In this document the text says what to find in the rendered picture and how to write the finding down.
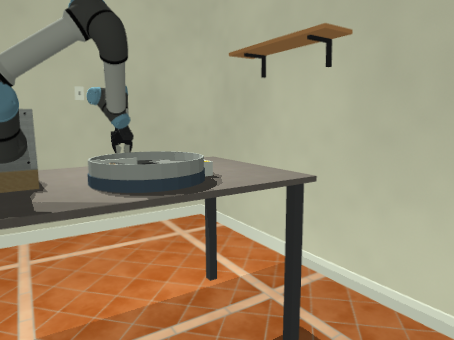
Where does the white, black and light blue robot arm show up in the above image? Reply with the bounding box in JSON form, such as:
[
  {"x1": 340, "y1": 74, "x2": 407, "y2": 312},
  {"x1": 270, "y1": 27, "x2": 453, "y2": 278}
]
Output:
[{"x1": 0, "y1": 0, "x2": 134, "y2": 164}]

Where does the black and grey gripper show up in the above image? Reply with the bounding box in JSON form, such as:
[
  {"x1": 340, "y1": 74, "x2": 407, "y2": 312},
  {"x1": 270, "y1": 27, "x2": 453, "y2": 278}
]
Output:
[{"x1": 111, "y1": 128, "x2": 133, "y2": 154}]

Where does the grey round turntable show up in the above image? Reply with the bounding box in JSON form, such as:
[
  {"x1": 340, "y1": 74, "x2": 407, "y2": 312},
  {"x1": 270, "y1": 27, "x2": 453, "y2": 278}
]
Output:
[{"x1": 87, "y1": 151, "x2": 213, "y2": 193}]

